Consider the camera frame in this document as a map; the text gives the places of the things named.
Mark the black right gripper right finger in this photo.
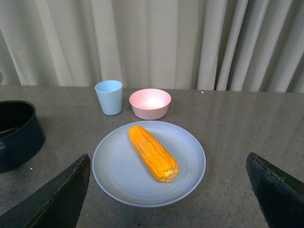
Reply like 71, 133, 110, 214
246, 152, 304, 228

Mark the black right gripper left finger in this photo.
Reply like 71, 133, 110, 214
0, 154, 91, 228

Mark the yellow corn cob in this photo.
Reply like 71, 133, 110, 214
128, 125, 179, 183

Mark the light blue plate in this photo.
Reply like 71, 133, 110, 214
92, 121, 206, 208

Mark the dark blue saucepan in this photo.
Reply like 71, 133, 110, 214
0, 100, 45, 173

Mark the light blue cup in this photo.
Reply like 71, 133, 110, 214
95, 80, 123, 115

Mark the pink bowl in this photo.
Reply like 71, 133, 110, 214
129, 88, 171, 120

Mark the white curtain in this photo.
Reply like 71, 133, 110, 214
0, 0, 304, 93

